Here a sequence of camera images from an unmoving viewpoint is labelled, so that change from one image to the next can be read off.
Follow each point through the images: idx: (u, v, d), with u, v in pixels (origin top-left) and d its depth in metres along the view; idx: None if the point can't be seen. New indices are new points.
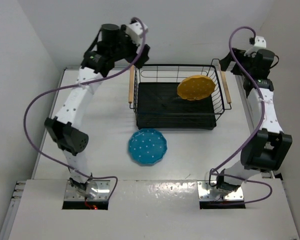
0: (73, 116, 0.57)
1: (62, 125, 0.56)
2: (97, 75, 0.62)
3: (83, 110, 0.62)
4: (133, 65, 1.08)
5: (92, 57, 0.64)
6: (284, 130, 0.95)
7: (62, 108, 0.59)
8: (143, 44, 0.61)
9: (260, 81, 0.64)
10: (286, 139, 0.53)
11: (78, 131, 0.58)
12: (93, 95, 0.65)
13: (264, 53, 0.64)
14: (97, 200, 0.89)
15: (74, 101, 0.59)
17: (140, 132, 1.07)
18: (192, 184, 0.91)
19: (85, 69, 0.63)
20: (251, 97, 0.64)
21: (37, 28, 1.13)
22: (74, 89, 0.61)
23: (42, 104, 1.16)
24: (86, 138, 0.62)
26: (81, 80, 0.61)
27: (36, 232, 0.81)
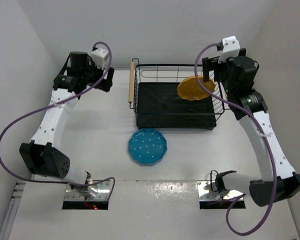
0: (52, 135, 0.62)
1: (41, 147, 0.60)
2: (72, 94, 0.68)
3: (60, 130, 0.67)
4: (133, 62, 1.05)
5: (63, 79, 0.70)
6: (284, 130, 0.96)
7: (39, 130, 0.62)
8: (109, 65, 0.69)
9: (250, 98, 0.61)
10: None
11: (59, 152, 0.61)
12: (69, 114, 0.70)
13: (241, 62, 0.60)
14: (96, 200, 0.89)
15: (51, 122, 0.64)
17: (140, 132, 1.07)
18: (192, 184, 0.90)
19: (58, 91, 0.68)
20: (247, 127, 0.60)
21: (37, 28, 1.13)
22: (49, 110, 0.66)
23: (41, 104, 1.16)
24: (66, 162, 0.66)
26: (55, 100, 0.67)
27: (36, 232, 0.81)
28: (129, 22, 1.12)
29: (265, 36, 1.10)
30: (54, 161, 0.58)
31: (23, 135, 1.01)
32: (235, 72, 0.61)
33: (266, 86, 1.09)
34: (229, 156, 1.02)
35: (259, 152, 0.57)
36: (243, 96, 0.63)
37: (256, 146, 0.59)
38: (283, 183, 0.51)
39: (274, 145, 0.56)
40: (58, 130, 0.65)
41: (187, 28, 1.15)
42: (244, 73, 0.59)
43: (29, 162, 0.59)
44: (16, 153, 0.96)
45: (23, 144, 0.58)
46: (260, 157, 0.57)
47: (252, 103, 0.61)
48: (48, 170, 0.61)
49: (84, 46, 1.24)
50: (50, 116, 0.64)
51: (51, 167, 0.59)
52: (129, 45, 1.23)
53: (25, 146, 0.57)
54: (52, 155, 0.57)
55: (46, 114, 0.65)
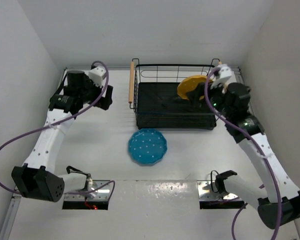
0: (46, 158, 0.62)
1: (34, 171, 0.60)
2: (67, 115, 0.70)
3: (56, 151, 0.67)
4: (133, 62, 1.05)
5: (60, 99, 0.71)
6: (285, 130, 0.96)
7: (33, 153, 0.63)
8: (106, 83, 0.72)
9: (246, 122, 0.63)
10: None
11: (53, 175, 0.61)
12: (64, 135, 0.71)
13: (235, 89, 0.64)
14: (97, 200, 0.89)
15: (45, 145, 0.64)
17: (140, 132, 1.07)
18: (192, 184, 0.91)
19: (53, 111, 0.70)
20: (247, 149, 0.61)
21: (37, 28, 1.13)
22: (44, 131, 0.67)
23: (41, 104, 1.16)
24: (62, 184, 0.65)
26: (51, 121, 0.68)
27: (36, 232, 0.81)
28: (129, 22, 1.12)
29: (265, 36, 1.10)
30: (47, 185, 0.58)
31: (23, 135, 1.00)
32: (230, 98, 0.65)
33: (266, 86, 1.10)
34: (229, 156, 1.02)
35: (263, 175, 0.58)
36: (240, 120, 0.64)
37: (258, 169, 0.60)
38: (290, 204, 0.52)
39: (275, 165, 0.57)
40: (53, 152, 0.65)
41: (187, 28, 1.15)
42: (239, 99, 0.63)
43: (22, 187, 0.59)
44: (17, 153, 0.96)
45: (16, 168, 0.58)
46: (264, 179, 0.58)
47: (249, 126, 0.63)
48: (42, 195, 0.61)
49: (84, 47, 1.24)
50: (44, 137, 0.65)
51: (44, 191, 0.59)
52: (129, 45, 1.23)
53: (18, 171, 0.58)
54: (45, 179, 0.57)
55: (42, 135, 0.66)
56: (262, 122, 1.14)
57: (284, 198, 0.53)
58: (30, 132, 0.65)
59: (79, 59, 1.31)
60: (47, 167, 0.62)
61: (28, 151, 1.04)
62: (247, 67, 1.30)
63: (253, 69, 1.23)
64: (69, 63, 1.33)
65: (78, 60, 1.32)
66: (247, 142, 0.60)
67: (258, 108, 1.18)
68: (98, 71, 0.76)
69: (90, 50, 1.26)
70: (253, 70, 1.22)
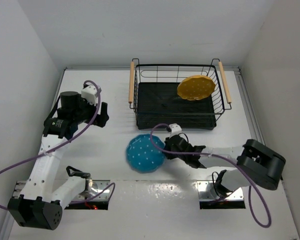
0: (42, 188, 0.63)
1: (31, 201, 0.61)
2: (62, 140, 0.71)
3: (53, 177, 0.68)
4: (133, 62, 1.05)
5: (54, 123, 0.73)
6: (285, 129, 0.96)
7: (29, 182, 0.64)
8: (98, 105, 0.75)
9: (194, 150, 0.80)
10: (252, 143, 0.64)
11: (51, 203, 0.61)
12: (60, 158, 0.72)
13: (173, 141, 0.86)
14: (97, 200, 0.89)
15: (42, 173, 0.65)
17: (136, 139, 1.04)
18: (193, 184, 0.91)
19: (48, 136, 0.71)
20: (209, 162, 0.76)
21: (37, 29, 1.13)
22: (40, 159, 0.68)
23: (41, 104, 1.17)
24: (60, 210, 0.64)
26: (46, 147, 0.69)
27: (36, 232, 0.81)
28: (129, 22, 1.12)
29: (265, 36, 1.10)
30: (43, 216, 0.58)
31: (23, 135, 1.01)
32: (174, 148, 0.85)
33: (267, 86, 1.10)
34: None
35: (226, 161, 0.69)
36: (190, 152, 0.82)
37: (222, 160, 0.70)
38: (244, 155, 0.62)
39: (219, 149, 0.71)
40: (49, 180, 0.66)
41: (187, 28, 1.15)
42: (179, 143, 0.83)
43: (19, 217, 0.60)
44: (17, 152, 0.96)
45: (12, 200, 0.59)
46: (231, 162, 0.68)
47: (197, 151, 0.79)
48: (39, 224, 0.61)
49: (85, 47, 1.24)
50: (40, 166, 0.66)
51: (41, 221, 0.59)
52: (129, 45, 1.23)
53: (14, 202, 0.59)
54: (42, 210, 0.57)
55: (37, 162, 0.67)
56: (262, 122, 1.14)
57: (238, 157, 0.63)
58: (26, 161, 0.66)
59: (79, 59, 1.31)
60: (44, 197, 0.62)
61: (28, 151, 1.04)
62: (247, 66, 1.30)
63: (253, 69, 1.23)
64: (69, 63, 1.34)
65: (79, 60, 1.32)
66: (201, 159, 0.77)
67: (258, 108, 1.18)
68: (91, 91, 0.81)
69: (90, 50, 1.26)
70: (253, 71, 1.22)
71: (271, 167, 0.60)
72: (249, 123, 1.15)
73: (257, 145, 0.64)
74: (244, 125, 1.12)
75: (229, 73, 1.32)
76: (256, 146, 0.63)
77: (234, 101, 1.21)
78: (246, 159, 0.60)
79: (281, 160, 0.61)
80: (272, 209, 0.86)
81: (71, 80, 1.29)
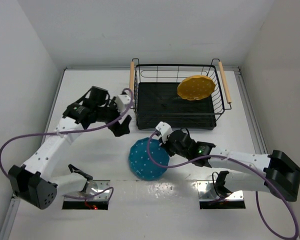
0: (44, 165, 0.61)
1: (31, 174, 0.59)
2: (77, 126, 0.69)
3: (57, 159, 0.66)
4: (133, 62, 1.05)
5: (75, 108, 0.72)
6: (285, 129, 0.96)
7: (35, 156, 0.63)
8: (123, 113, 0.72)
9: (200, 149, 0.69)
10: (278, 155, 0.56)
11: (46, 183, 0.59)
12: (70, 144, 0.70)
13: (175, 138, 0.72)
14: (97, 200, 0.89)
15: (48, 151, 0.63)
17: (133, 149, 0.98)
18: (193, 184, 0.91)
19: (66, 119, 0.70)
20: (219, 164, 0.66)
21: (37, 28, 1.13)
22: (51, 138, 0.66)
23: (41, 104, 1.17)
24: (53, 193, 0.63)
26: (60, 128, 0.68)
27: (36, 232, 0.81)
28: (129, 22, 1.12)
29: (265, 36, 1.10)
30: (36, 192, 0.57)
31: (23, 135, 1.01)
32: (177, 145, 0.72)
33: (267, 86, 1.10)
34: None
35: (244, 169, 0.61)
36: (196, 150, 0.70)
37: (237, 166, 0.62)
38: (271, 169, 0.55)
39: (239, 154, 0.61)
40: (53, 159, 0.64)
41: (187, 28, 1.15)
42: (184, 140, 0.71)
43: (14, 186, 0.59)
44: (17, 152, 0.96)
45: (13, 167, 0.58)
46: (249, 171, 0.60)
47: (205, 150, 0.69)
48: (30, 200, 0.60)
49: (85, 47, 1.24)
50: (49, 143, 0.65)
51: (32, 197, 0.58)
52: (129, 45, 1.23)
53: (14, 169, 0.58)
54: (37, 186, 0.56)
55: (47, 140, 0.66)
56: (262, 122, 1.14)
57: (265, 170, 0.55)
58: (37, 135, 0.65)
59: (79, 59, 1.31)
60: (43, 174, 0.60)
61: (28, 151, 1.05)
62: (247, 66, 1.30)
63: (253, 69, 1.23)
64: (69, 63, 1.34)
65: (79, 60, 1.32)
66: (211, 161, 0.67)
67: (259, 108, 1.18)
68: (122, 99, 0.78)
69: (90, 50, 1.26)
70: (253, 71, 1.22)
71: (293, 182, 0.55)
72: (249, 123, 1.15)
73: (284, 158, 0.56)
74: (244, 125, 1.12)
75: (229, 73, 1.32)
76: (283, 158, 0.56)
77: (234, 101, 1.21)
78: (275, 174, 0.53)
79: None
80: (272, 208, 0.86)
81: (71, 80, 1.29)
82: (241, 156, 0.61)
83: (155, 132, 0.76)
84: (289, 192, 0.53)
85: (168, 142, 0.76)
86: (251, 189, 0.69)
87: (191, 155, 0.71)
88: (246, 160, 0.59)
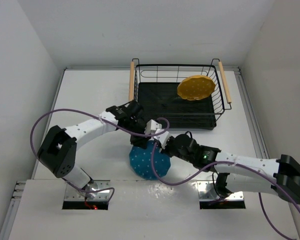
0: (80, 135, 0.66)
1: (68, 137, 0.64)
2: (115, 121, 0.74)
3: (88, 138, 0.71)
4: (133, 62, 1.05)
5: (117, 109, 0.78)
6: (286, 128, 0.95)
7: (75, 126, 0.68)
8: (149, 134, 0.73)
9: (205, 154, 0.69)
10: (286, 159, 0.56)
11: (74, 150, 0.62)
12: (101, 132, 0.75)
13: (181, 143, 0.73)
14: (97, 200, 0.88)
15: (87, 127, 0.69)
17: (132, 154, 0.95)
18: (193, 184, 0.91)
19: (108, 113, 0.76)
20: (225, 170, 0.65)
21: (37, 29, 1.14)
22: (93, 119, 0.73)
23: (41, 105, 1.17)
24: (70, 168, 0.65)
26: (102, 116, 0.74)
27: (35, 232, 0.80)
28: (129, 22, 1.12)
29: (265, 36, 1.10)
30: (66, 152, 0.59)
31: (23, 135, 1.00)
32: (183, 150, 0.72)
33: (267, 86, 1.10)
34: None
35: (251, 175, 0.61)
36: (201, 153, 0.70)
37: (244, 173, 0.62)
38: (281, 174, 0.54)
39: (246, 160, 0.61)
40: (87, 136, 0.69)
41: (187, 28, 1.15)
42: (190, 146, 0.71)
43: (46, 142, 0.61)
44: (17, 153, 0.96)
45: (55, 126, 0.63)
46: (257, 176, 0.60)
47: (210, 156, 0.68)
48: (49, 163, 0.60)
49: (85, 47, 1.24)
50: (90, 122, 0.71)
51: (58, 157, 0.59)
52: (129, 45, 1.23)
53: (57, 128, 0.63)
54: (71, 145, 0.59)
55: (89, 120, 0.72)
56: (263, 122, 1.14)
57: (275, 175, 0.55)
58: (83, 112, 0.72)
59: (79, 59, 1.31)
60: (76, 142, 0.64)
61: (28, 151, 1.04)
62: (247, 66, 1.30)
63: (253, 69, 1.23)
64: (69, 63, 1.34)
65: (78, 59, 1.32)
66: (217, 166, 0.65)
67: (258, 108, 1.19)
68: (152, 125, 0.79)
69: (90, 50, 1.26)
70: (253, 71, 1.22)
71: None
72: (249, 123, 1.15)
73: (292, 161, 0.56)
74: (244, 125, 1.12)
75: (229, 73, 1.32)
76: (291, 162, 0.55)
77: (234, 101, 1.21)
78: (285, 180, 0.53)
79: None
80: (272, 208, 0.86)
81: (71, 80, 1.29)
82: (248, 161, 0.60)
83: (155, 141, 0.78)
84: (299, 196, 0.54)
85: (172, 146, 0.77)
86: (252, 190, 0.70)
87: (196, 160, 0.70)
88: (255, 165, 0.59)
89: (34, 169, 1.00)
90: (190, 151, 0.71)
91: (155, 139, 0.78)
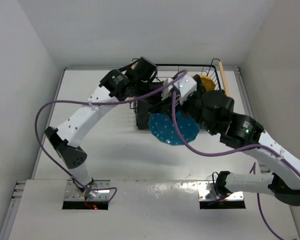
0: (72, 134, 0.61)
1: (60, 139, 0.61)
2: (110, 100, 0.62)
3: (87, 128, 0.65)
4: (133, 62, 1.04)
5: (114, 77, 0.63)
6: (286, 128, 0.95)
7: (66, 122, 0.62)
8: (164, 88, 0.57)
9: (245, 128, 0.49)
10: None
11: (74, 148, 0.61)
12: (101, 116, 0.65)
13: (215, 101, 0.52)
14: (97, 200, 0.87)
15: (78, 120, 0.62)
17: (152, 122, 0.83)
18: (193, 184, 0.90)
19: (103, 88, 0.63)
20: (257, 156, 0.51)
21: (37, 29, 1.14)
22: (83, 107, 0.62)
23: (41, 104, 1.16)
24: (83, 155, 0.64)
26: (93, 99, 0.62)
27: (34, 232, 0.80)
28: (129, 22, 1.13)
29: (265, 36, 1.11)
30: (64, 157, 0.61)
31: (23, 135, 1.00)
32: (212, 113, 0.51)
33: (267, 86, 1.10)
34: (229, 157, 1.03)
35: (282, 171, 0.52)
36: (236, 126, 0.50)
37: (275, 168, 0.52)
38: None
39: (289, 156, 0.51)
40: (83, 129, 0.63)
41: (187, 28, 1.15)
42: (227, 110, 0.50)
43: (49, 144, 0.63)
44: (17, 153, 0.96)
45: (48, 129, 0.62)
46: (283, 174, 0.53)
47: (251, 132, 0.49)
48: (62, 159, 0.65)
49: (85, 47, 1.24)
50: (80, 113, 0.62)
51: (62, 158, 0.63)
52: (129, 45, 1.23)
53: (49, 132, 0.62)
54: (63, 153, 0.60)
55: (79, 109, 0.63)
56: (263, 122, 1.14)
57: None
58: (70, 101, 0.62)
59: (79, 59, 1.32)
60: (70, 142, 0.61)
61: (28, 151, 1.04)
62: (247, 66, 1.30)
63: (253, 69, 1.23)
64: (69, 63, 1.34)
65: (78, 59, 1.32)
66: (257, 150, 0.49)
67: (258, 108, 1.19)
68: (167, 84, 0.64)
69: (90, 50, 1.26)
70: (253, 71, 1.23)
71: None
72: None
73: None
74: None
75: (229, 73, 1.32)
76: None
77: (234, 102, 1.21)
78: None
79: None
80: (271, 208, 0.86)
81: (71, 80, 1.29)
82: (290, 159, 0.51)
83: (174, 89, 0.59)
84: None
85: (194, 105, 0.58)
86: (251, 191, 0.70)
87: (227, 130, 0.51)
88: (296, 167, 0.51)
89: (35, 169, 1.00)
90: (222, 116, 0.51)
91: (174, 87, 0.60)
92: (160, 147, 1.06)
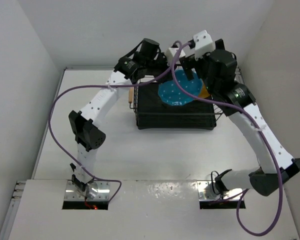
0: (97, 114, 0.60)
1: (84, 120, 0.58)
2: (126, 81, 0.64)
3: (106, 111, 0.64)
4: None
5: (126, 62, 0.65)
6: (286, 128, 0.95)
7: (88, 105, 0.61)
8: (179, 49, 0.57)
9: (236, 93, 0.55)
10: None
11: (98, 129, 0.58)
12: (117, 99, 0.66)
13: (219, 56, 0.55)
14: (97, 200, 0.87)
15: (100, 101, 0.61)
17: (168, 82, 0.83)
18: (193, 184, 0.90)
19: (117, 73, 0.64)
20: (238, 121, 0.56)
21: (37, 29, 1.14)
22: (102, 90, 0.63)
23: (41, 104, 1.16)
24: (103, 136, 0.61)
26: (111, 82, 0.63)
27: (35, 232, 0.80)
28: (129, 22, 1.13)
29: (265, 36, 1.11)
30: (88, 137, 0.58)
31: (23, 135, 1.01)
32: (213, 67, 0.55)
33: (267, 86, 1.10)
34: (229, 157, 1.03)
35: (256, 145, 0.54)
36: (229, 91, 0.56)
37: (252, 141, 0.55)
38: (287, 173, 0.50)
39: (269, 135, 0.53)
40: (104, 111, 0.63)
41: (187, 28, 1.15)
42: (226, 67, 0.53)
43: (73, 127, 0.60)
44: (17, 153, 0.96)
45: (72, 112, 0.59)
46: (258, 151, 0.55)
47: (240, 98, 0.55)
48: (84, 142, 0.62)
49: (84, 47, 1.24)
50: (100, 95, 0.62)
51: (85, 140, 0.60)
52: (128, 45, 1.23)
53: (73, 114, 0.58)
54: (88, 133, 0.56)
55: (98, 92, 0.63)
56: None
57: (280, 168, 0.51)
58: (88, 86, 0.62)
59: (79, 59, 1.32)
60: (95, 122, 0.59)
61: (28, 150, 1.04)
62: (247, 66, 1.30)
63: (253, 69, 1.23)
64: (69, 63, 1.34)
65: (78, 59, 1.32)
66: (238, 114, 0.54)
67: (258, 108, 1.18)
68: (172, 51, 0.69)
69: (90, 50, 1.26)
70: (253, 70, 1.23)
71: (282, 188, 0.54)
72: None
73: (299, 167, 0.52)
74: None
75: None
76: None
77: None
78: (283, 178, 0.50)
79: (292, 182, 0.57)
80: (271, 208, 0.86)
81: (71, 80, 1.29)
82: (269, 138, 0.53)
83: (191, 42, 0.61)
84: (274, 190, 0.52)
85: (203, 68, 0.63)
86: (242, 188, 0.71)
87: (221, 89, 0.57)
88: (272, 146, 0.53)
89: (35, 169, 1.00)
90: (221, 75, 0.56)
91: (192, 40, 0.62)
92: (160, 146, 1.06)
